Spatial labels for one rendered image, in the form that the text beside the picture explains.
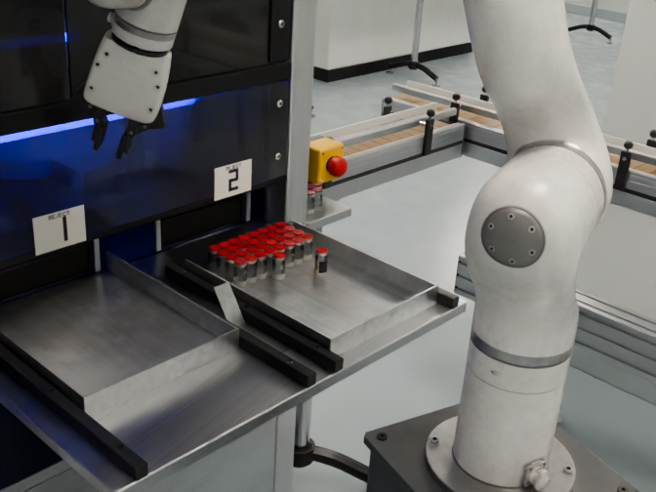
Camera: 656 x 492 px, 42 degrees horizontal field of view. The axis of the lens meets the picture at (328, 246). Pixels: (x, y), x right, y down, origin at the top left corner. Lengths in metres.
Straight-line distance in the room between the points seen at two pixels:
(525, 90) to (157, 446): 0.61
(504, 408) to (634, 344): 1.22
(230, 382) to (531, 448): 0.42
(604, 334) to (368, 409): 0.81
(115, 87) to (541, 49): 0.57
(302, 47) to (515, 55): 0.73
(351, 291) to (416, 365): 1.48
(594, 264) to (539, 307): 1.96
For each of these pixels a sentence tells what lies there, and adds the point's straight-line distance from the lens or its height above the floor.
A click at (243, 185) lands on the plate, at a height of 1.00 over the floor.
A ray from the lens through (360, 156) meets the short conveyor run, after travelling 1.95.
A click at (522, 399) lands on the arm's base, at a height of 1.00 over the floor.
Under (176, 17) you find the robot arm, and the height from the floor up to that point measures 1.35.
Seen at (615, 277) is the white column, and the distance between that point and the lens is 2.89.
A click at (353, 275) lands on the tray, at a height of 0.88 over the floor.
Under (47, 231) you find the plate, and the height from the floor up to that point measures 1.02.
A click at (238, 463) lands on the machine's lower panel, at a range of 1.88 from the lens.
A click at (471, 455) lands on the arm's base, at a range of 1.10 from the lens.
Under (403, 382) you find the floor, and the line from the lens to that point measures 2.83.
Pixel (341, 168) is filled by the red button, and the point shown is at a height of 1.00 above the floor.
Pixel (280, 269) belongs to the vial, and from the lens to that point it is 1.47.
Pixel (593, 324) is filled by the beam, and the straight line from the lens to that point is 2.26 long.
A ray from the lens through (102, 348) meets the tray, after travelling 1.31.
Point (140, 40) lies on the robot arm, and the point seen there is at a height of 1.33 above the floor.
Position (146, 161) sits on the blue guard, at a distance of 1.40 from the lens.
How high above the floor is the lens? 1.57
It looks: 25 degrees down
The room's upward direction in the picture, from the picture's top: 4 degrees clockwise
